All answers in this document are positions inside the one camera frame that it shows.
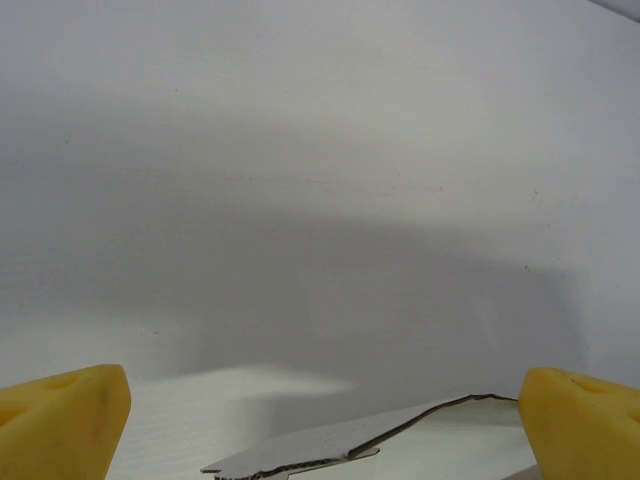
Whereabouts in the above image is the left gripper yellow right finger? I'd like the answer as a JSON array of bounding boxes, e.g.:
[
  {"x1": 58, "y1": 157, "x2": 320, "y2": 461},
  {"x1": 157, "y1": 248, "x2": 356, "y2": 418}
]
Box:
[{"x1": 518, "y1": 367, "x2": 640, "y2": 480}]

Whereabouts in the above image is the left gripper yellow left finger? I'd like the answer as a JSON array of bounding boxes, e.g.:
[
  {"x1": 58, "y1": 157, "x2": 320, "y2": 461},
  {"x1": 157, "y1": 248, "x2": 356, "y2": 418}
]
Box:
[{"x1": 0, "y1": 363, "x2": 133, "y2": 480}]

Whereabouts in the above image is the white paper box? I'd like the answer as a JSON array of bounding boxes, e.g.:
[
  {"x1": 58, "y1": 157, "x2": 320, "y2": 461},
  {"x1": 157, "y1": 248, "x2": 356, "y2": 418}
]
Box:
[{"x1": 199, "y1": 393, "x2": 544, "y2": 480}]

